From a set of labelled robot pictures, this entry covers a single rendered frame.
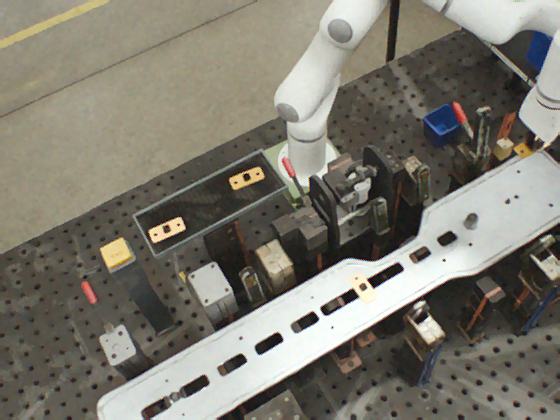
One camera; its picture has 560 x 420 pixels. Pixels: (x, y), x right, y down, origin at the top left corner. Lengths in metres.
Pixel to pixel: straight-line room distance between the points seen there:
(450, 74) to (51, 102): 2.14
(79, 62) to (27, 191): 0.86
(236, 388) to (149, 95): 2.20
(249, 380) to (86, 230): 0.90
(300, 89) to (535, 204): 0.70
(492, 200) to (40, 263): 1.42
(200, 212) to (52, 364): 0.73
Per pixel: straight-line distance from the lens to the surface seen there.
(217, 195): 1.56
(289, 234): 1.57
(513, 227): 1.73
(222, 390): 1.52
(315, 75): 1.61
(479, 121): 1.65
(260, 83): 3.36
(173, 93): 3.41
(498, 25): 1.31
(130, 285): 1.63
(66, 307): 2.07
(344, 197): 1.53
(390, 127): 2.25
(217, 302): 1.49
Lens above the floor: 2.45
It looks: 59 degrees down
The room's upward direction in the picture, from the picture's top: 9 degrees counter-clockwise
